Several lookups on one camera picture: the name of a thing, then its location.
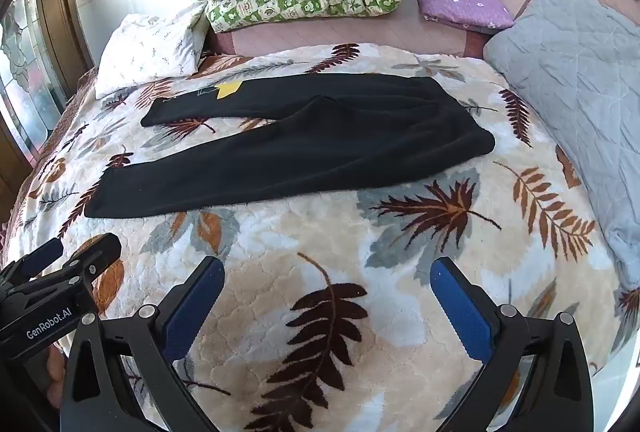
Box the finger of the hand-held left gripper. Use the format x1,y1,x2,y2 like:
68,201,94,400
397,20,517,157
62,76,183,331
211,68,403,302
27,233,123,300
0,238,65,287

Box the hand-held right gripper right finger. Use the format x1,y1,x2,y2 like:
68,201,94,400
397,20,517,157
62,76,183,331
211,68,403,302
429,256,596,432

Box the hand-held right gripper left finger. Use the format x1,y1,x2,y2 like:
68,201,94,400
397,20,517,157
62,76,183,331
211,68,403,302
60,256,226,432

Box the black pants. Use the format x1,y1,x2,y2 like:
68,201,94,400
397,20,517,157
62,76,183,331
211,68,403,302
84,74,496,219

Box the leaf print fleece blanket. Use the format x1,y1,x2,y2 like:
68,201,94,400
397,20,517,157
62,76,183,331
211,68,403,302
2,42,640,432

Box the white printed pillow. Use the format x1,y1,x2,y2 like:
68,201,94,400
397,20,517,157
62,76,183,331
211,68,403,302
94,2,208,100

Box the wooden glass door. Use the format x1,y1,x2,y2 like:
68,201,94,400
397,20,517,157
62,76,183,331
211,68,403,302
0,0,96,213

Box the grey quilted blanket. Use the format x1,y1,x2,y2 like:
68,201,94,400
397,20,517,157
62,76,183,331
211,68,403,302
482,0,640,293

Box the pink bed sheet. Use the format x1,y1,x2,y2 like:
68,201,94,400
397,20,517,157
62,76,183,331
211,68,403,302
205,2,490,62

